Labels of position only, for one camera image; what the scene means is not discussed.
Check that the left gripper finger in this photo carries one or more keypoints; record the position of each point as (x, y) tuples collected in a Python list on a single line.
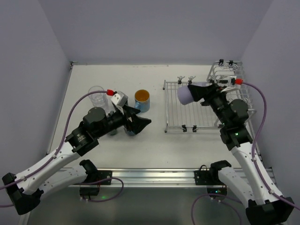
[(131, 110), (137, 124)]

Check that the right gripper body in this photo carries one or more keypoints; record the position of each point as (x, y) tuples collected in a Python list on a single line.
[(210, 93)]

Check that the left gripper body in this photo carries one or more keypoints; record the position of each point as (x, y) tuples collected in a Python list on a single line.
[(128, 118)]

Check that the dark blue plastic mug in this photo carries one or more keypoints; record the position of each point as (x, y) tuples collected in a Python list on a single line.
[(129, 133)]

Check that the lavender plastic cup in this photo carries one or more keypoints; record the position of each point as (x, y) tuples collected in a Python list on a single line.
[(184, 95)]

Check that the light blue mug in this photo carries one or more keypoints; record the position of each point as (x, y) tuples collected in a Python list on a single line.
[(142, 100)]

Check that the dark green mug front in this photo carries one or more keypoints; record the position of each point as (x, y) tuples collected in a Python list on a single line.
[(113, 132)]

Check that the clear glass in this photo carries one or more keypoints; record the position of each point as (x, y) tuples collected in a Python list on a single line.
[(99, 99)]

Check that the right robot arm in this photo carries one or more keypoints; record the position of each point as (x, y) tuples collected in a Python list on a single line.
[(263, 201)]

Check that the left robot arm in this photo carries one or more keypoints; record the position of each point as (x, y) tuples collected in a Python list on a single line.
[(26, 189)]

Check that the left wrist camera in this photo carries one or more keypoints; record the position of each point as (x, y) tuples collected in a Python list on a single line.
[(119, 99)]

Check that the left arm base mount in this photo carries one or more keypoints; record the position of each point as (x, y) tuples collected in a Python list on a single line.
[(93, 175)]

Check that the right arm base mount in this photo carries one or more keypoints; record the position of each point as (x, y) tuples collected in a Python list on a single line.
[(208, 177)]

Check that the aluminium mounting rail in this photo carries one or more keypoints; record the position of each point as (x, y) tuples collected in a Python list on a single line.
[(154, 178)]

